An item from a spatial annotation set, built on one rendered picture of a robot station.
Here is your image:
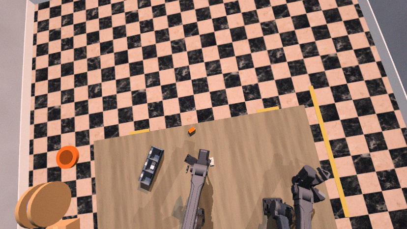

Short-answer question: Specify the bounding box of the dark grey rack of bins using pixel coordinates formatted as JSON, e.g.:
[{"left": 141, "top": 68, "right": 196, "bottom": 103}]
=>
[{"left": 138, "top": 146, "right": 164, "bottom": 186}]

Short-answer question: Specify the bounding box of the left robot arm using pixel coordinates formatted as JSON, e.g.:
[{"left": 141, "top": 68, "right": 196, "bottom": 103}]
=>
[{"left": 181, "top": 149, "right": 209, "bottom": 229}]

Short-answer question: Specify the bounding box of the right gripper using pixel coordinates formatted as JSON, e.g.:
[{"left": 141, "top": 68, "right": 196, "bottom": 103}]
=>
[{"left": 315, "top": 167, "right": 331, "bottom": 185}]

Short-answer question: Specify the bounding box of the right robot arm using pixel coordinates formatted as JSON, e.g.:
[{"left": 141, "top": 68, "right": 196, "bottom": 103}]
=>
[{"left": 263, "top": 165, "right": 325, "bottom": 229}]

